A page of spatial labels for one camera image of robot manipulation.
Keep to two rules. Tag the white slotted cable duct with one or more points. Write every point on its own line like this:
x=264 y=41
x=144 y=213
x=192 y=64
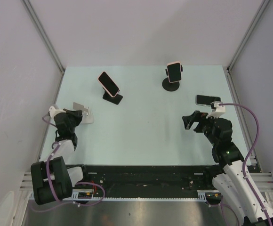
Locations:
x=200 y=198

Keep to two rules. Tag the pink phone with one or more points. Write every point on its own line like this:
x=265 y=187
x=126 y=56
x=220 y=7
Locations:
x=108 y=84
x=174 y=71

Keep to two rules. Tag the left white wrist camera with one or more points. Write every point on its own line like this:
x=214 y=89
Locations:
x=54 y=110

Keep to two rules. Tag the dark blue phone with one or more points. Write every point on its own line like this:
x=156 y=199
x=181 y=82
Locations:
x=206 y=100

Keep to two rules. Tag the black round-base phone stand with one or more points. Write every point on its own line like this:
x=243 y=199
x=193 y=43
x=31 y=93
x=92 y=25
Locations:
x=170 y=86

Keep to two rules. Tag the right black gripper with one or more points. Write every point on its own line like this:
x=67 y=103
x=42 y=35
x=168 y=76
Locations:
x=196 y=116

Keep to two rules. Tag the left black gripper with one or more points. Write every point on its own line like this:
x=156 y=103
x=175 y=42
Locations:
x=76 y=114

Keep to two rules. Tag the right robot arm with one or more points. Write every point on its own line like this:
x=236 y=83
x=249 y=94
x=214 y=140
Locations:
x=233 y=179

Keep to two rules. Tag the silver phone stand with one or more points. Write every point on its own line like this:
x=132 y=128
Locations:
x=87 y=115

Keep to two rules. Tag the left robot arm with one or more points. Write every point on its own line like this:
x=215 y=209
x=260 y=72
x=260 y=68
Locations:
x=51 y=180

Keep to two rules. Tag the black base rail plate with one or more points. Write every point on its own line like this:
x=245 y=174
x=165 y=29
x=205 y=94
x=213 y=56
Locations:
x=138 y=179

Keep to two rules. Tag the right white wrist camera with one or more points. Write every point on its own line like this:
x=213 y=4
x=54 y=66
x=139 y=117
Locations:
x=218 y=109

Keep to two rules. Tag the pink phone on round stand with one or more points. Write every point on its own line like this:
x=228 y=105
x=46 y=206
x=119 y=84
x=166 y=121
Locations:
x=174 y=71

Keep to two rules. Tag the black folding phone stand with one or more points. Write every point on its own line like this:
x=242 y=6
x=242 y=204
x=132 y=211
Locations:
x=115 y=100

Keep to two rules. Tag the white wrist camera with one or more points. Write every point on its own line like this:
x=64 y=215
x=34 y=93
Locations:
x=218 y=109
x=54 y=110

